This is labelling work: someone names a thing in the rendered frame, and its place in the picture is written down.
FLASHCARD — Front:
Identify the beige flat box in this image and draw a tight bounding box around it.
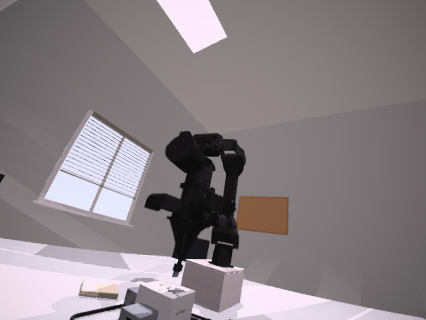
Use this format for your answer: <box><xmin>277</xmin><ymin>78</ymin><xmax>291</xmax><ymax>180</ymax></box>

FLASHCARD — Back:
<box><xmin>79</xmin><ymin>279</ymin><xmax>119</xmax><ymax>299</ymax></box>

